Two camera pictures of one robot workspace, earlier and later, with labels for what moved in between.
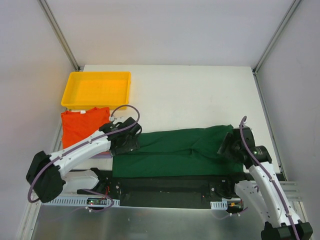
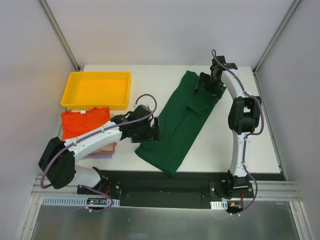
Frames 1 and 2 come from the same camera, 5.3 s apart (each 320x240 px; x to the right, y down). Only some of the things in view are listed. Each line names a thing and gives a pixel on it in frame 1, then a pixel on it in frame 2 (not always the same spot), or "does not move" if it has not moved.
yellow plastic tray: [103, 90] does not move
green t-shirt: [177, 152] → [180, 120]
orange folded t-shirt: [76, 125] does not move
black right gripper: [227, 145] → [205, 83]
